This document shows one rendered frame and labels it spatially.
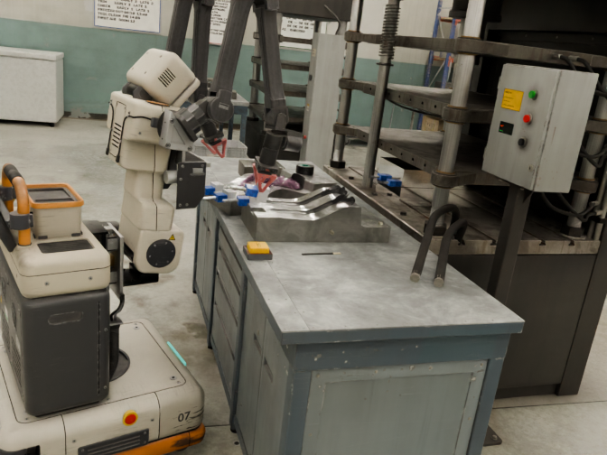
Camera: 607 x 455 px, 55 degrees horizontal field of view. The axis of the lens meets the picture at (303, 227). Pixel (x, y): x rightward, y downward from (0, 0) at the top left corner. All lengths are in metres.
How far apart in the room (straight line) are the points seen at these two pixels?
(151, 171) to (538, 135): 1.28
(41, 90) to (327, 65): 3.92
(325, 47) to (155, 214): 4.67
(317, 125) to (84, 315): 4.94
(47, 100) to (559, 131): 7.25
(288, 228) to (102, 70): 7.46
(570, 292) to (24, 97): 7.21
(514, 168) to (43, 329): 1.61
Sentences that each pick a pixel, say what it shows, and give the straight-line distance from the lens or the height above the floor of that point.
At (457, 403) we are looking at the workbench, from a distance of 1.82.
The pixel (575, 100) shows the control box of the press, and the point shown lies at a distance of 2.14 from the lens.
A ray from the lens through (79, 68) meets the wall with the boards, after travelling 9.31.
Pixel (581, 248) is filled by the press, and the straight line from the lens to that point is 2.79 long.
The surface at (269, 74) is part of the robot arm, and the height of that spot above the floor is 1.35.
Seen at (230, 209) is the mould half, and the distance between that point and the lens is 2.26.
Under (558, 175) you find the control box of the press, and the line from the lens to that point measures 2.16.
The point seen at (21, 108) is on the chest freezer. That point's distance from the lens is 8.61.
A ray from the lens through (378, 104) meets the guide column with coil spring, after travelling 2.98.
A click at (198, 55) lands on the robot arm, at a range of 2.29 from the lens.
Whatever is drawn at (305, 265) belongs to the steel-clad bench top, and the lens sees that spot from 1.84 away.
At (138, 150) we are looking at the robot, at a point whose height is 1.08.
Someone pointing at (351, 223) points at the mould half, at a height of 0.87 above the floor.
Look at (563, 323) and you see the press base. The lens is 2.91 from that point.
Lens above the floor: 1.47
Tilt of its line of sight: 18 degrees down
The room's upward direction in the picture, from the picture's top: 7 degrees clockwise
